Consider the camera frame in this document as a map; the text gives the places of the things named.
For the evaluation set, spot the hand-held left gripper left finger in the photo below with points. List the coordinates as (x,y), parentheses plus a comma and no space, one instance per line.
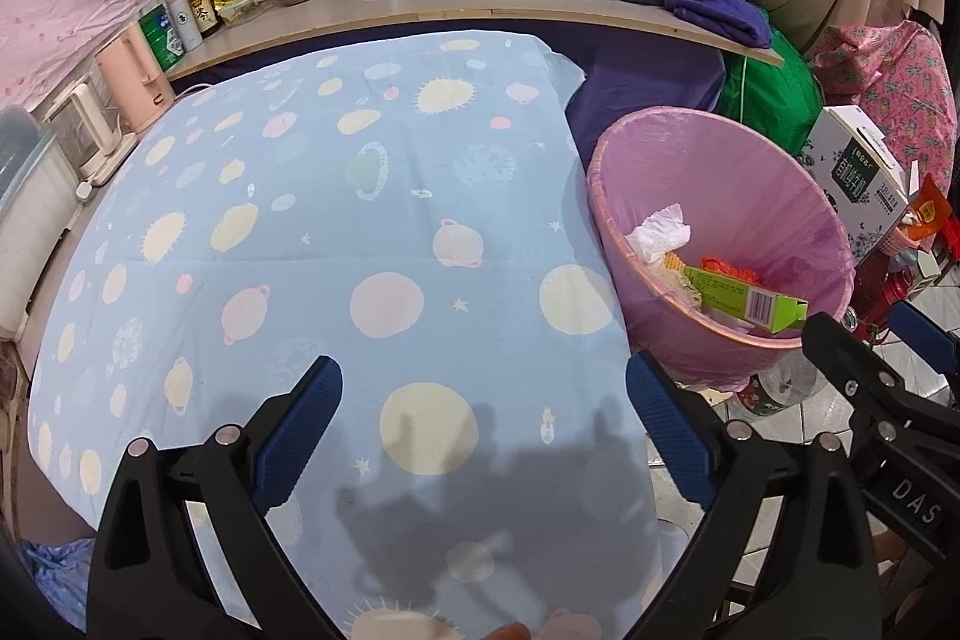
(300,430)

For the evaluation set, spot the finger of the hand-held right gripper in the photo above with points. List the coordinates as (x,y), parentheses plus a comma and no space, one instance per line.
(851,370)
(922,331)

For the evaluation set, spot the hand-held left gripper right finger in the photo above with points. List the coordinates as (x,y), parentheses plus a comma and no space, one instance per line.
(667,430)

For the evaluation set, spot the light green paper box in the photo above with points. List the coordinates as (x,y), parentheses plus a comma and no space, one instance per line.
(780,311)

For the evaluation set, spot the orange wrapper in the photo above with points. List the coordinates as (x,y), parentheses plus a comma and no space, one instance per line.
(731,269)

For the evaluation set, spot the pink trash bin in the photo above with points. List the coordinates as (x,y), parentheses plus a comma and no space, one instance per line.
(787,205)

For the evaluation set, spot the white tissue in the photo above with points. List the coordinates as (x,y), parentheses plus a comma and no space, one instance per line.
(660,231)

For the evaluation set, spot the clear plastic bottle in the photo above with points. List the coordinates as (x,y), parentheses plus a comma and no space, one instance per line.
(791,381)

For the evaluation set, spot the orange red packet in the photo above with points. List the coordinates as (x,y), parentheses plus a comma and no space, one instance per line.
(928,209)

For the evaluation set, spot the white printed carton box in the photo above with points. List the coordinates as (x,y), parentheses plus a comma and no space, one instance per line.
(855,175)

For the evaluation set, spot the blue planet print blanket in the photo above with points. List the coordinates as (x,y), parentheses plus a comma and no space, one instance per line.
(337,235)

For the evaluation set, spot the pink floral cloth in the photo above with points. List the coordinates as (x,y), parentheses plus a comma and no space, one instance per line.
(900,78)

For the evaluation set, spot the green bag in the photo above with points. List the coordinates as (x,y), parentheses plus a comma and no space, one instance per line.
(772,85)

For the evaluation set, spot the blue crumpled cloth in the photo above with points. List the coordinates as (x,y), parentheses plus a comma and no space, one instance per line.
(56,584)

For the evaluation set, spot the dark purple sheet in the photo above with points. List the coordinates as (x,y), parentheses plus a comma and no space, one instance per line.
(637,78)

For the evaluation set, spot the white small appliance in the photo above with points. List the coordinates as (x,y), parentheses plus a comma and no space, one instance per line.
(90,130)

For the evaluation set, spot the purple folded cloth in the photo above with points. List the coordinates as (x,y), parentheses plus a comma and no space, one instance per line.
(720,16)

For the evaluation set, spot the pink electric kettle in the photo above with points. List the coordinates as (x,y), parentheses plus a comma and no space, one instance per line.
(135,78)

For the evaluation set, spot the row of condiment bottles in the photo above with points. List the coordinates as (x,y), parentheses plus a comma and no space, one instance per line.
(195,10)

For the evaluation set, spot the wooden shelf board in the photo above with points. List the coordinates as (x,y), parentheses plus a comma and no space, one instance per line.
(450,6)

